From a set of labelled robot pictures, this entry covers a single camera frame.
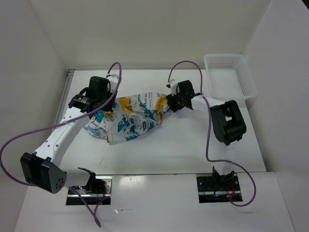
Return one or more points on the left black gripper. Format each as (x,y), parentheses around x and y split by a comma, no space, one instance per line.
(109,108)

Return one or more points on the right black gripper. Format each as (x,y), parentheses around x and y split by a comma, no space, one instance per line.
(171,99)

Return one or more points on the patterned white teal yellow shorts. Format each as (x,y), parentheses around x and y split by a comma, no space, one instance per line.
(130,117)

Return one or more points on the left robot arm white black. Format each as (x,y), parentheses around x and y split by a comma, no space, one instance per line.
(42,167)

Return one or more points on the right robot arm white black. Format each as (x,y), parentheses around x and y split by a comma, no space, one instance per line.
(227,123)

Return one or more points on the white plastic basket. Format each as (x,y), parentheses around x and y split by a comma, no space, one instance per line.
(229,77)

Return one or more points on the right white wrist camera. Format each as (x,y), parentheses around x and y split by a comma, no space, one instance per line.
(173,86)

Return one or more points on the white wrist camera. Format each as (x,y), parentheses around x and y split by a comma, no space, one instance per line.
(113,79)
(173,86)

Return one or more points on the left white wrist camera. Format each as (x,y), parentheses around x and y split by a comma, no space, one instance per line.
(113,79)

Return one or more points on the aluminium rail frame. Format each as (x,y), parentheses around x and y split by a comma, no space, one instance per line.
(56,94)

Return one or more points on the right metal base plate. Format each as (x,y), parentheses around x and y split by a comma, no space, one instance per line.
(209,192)

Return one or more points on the metal base plate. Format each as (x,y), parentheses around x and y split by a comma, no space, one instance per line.
(209,192)
(99,194)

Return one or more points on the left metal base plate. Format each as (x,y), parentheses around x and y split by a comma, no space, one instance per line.
(99,194)

